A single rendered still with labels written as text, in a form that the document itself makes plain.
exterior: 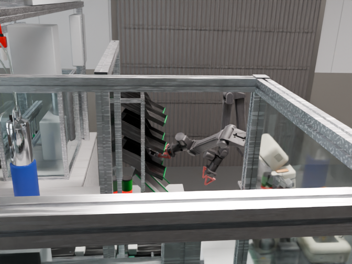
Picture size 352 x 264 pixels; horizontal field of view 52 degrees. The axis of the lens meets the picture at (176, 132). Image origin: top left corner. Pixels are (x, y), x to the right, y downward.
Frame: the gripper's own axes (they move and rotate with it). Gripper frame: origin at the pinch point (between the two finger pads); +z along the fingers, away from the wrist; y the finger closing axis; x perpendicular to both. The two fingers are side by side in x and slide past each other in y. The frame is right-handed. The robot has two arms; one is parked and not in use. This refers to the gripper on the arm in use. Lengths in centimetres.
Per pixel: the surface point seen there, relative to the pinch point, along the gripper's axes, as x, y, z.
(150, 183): 12.7, 8.2, 10.2
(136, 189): 26.2, -23.8, 35.0
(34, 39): -96, -39, 62
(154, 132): -13.0, -4.5, -1.3
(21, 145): -37, 9, 76
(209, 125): 61, -251, 7
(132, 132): -23.5, 22.8, 1.1
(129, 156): -11.2, 22.5, 9.0
